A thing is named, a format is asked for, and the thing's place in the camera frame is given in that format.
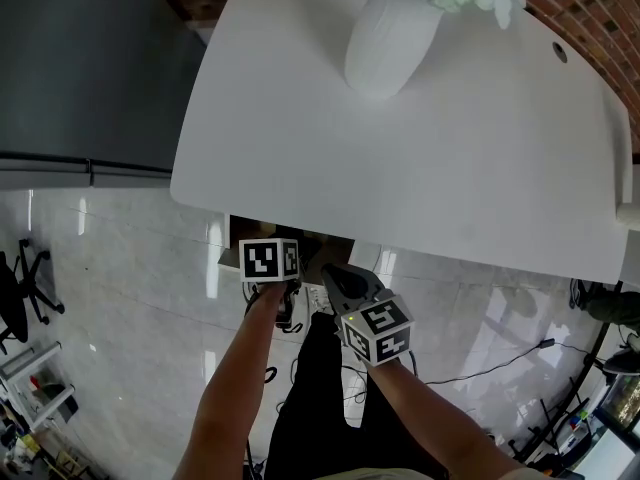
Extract person's right forearm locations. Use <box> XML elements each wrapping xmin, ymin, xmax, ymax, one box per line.
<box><xmin>364</xmin><ymin>357</ymin><xmax>526</xmax><ymax>480</ymax></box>

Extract white metal table frame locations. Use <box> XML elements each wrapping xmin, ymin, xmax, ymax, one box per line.
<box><xmin>0</xmin><ymin>340</ymin><xmax>77</xmax><ymax>432</ymax></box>

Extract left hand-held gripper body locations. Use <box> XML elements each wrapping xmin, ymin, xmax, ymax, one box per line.
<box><xmin>238</xmin><ymin>237</ymin><xmax>303</xmax><ymax>319</ymax></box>

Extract grey refrigerator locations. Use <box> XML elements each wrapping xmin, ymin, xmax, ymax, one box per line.
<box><xmin>0</xmin><ymin>0</ymin><xmax>209</xmax><ymax>192</ymax></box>

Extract wooden drawer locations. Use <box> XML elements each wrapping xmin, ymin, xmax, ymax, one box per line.
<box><xmin>218</xmin><ymin>214</ymin><xmax>354</xmax><ymax>289</ymax></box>

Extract black metal table leg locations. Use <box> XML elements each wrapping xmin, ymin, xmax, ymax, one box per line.
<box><xmin>567</xmin><ymin>317</ymin><xmax>624</xmax><ymax>419</ymax></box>

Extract white ribbed vase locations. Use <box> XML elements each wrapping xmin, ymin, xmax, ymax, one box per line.
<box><xmin>343</xmin><ymin>0</ymin><xmax>446</xmax><ymax>100</ymax></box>

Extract white power strip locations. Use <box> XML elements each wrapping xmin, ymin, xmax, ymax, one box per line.
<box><xmin>305</xmin><ymin>286</ymin><xmax>335</xmax><ymax>313</ymax></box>

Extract black office chair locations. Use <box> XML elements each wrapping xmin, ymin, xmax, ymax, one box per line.
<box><xmin>0</xmin><ymin>237</ymin><xmax>66</xmax><ymax>355</ymax></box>

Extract white desk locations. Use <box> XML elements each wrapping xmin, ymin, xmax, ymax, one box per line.
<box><xmin>169</xmin><ymin>0</ymin><xmax>634</xmax><ymax>285</ymax></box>

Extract person's black trousers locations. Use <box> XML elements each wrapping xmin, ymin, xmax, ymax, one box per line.
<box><xmin>263</xmin><ymin>310</ymin><xmax>451</xmax><ymax>480</ymax></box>

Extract person's left forearm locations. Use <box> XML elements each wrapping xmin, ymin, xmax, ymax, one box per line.
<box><xmin>172</xmin><ymin>282</ymin><xmax>296</xmax><ymax>480</ymax></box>

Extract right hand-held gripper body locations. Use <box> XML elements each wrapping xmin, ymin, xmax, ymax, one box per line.
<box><xmin>341</xmin><ymin>291</ymin><xmax>415</xmax><ymax>368</ymax></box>

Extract grey box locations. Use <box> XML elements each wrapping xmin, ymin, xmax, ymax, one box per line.
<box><xmin>49</xmin><ymin>395</ymin><xmax>80</xmax><ymax>424</ymax></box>

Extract black floor cable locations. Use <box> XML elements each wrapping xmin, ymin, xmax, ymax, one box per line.
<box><xmin>424</xmin><ymin>337</ymin><xmax>594</xmax><ymax>387</ymax></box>

